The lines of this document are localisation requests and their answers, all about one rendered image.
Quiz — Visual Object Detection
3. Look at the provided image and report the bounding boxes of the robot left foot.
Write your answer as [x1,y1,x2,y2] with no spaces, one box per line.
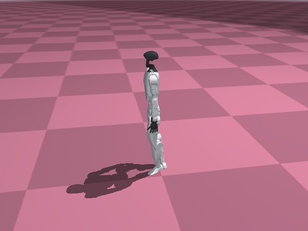
[148,164,163,175]

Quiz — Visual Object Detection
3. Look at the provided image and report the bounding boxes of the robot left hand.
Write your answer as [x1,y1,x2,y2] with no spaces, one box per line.
[147,117,158,133]

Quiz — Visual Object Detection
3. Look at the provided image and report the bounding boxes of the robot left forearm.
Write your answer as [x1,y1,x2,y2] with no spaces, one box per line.
[151,98,158,121]

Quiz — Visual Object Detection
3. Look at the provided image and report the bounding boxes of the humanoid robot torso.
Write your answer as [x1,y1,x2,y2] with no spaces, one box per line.
[143,68,160,116]

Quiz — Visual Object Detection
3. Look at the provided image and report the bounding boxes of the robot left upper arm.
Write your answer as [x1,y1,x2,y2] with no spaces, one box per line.
[149,75,158,103]

